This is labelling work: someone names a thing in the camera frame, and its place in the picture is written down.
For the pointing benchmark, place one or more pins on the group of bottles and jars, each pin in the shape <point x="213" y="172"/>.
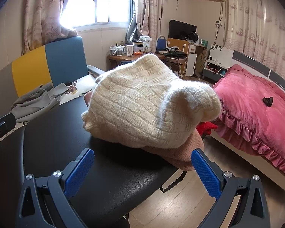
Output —
<point x="137" y="47"/>

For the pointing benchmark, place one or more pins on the black monitor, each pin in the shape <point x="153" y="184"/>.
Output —
<point x="180" y="29"/>

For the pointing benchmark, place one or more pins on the blue chair back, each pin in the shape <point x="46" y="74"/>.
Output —
<point x="160" y="45"/>

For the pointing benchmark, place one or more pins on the grey yellow blue chair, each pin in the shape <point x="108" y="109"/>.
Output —
<point x="66" y="61"/>

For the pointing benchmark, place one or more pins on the pink-tan knit garment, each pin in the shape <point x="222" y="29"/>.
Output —
<point x="180" y="156"/>

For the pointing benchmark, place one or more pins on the metal stand pole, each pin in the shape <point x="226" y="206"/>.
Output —
<point x="161" y="9"/>

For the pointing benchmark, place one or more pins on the red garment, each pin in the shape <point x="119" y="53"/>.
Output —
<point x="204" y="127"/>

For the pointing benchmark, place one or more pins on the cream knit sweater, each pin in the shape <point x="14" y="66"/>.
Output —
<point x="137" y="99"/>

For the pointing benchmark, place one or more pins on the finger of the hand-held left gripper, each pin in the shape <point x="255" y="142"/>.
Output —
<point x="3" y="124"/>

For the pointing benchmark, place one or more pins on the pink ruffled blanket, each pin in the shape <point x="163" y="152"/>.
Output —
<point x="247" y="104"/>

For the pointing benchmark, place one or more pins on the window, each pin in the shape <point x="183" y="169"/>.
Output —
<point x="102" y="2"/>

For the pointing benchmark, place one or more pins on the beige patterned curtain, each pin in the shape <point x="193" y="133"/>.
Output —
<point x="148" y="11"/>

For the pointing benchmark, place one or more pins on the grey hanging cloth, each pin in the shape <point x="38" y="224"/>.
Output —
<point x="133" y="32"/>

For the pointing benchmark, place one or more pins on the white grey bed frame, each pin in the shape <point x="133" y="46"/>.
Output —
<point x="249" y="60"/>

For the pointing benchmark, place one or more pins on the grey garment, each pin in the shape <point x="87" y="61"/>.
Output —
<point x="35" y="102"/>

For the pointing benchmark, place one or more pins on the black hair clip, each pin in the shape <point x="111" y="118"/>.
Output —
<point x="268" y="101"/>

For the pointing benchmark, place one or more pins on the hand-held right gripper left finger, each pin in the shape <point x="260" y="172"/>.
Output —
<point x="79" y="173"/>

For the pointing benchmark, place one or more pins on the wooden desk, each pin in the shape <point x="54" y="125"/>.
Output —
<point x="123" y="58"/>

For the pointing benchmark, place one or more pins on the starfish patterned curtain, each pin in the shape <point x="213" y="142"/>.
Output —
<point x="42" y="11"/>

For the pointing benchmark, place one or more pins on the small desk fan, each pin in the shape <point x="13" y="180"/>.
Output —
<point x="193" y="37"/>

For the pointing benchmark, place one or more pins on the white bedside cabinet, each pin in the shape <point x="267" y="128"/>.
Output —
<point x="211" y="72"/>

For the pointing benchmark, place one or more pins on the small round table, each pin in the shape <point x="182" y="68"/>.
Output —
<point x="174" y="60"/>

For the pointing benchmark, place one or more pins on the wooden cabinet with white door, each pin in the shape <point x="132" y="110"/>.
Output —
<point x="191" y="64"/>

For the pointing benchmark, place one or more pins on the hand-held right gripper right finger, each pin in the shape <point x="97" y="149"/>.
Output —
<point x="205" y="175"/>

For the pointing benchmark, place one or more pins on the printed paper sheet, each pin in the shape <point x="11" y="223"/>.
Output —
<point x="85" y="90"/>

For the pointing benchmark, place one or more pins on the ship patterned curtain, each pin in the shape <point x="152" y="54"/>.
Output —
<point x="258" y="28"/>

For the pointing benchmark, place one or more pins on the white floral board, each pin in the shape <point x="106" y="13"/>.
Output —
<point x="222" y="54"/>

